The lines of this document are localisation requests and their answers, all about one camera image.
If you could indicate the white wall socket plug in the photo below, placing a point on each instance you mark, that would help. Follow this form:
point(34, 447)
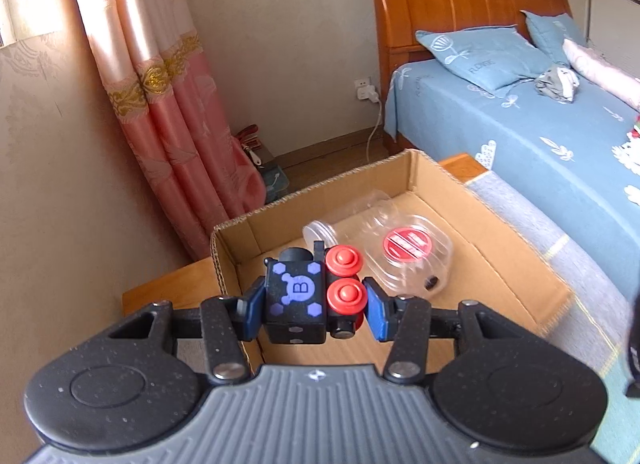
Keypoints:
point(366, 91)

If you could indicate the black toy train engine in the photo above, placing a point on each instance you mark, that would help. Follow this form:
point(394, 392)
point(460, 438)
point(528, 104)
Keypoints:
point(312, 294)

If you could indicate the blue pillow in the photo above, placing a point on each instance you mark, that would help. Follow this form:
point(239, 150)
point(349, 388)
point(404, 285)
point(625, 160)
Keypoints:
point(492, 58)
point(549, 32)

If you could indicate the blue pillow near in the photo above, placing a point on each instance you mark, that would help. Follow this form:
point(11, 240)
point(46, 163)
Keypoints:
point(492, 58)

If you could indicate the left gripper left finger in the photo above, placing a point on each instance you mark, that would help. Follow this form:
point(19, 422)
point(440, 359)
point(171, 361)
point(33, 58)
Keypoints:
point(226, 323)

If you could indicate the grey crumpled cloth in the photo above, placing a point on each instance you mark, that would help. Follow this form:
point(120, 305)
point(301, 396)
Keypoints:
point(559, 83)

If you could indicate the clear plastic jar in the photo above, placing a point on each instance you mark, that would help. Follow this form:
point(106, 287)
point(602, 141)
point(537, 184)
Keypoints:
point(342, 225)

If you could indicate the open cardboard box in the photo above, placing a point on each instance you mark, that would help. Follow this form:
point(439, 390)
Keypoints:
point(492, 263)

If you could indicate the blue pillow far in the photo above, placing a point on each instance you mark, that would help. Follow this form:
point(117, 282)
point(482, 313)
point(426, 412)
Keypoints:
point(549, 32)

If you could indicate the items behind curtain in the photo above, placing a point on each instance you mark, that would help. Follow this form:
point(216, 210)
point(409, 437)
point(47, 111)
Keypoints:
point(275, 179)

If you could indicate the blue floral bedsheet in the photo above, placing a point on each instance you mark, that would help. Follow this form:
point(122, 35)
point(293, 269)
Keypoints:
point(577, 162)

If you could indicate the clear red-label tape dispenser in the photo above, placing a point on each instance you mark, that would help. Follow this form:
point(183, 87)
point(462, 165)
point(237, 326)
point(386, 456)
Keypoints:
point(409, 256)

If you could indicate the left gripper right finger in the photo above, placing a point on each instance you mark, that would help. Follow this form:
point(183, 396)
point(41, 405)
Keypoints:
point(404, 321)

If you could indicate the pink white pillow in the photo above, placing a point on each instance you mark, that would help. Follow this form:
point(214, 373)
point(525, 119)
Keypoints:
point(596, 69)

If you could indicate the pink curtain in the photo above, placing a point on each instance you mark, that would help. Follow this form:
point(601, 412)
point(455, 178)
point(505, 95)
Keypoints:
point(155, 72)

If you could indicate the grey green checked blanket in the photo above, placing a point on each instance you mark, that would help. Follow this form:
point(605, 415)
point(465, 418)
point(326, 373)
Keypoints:
point(595, 328)

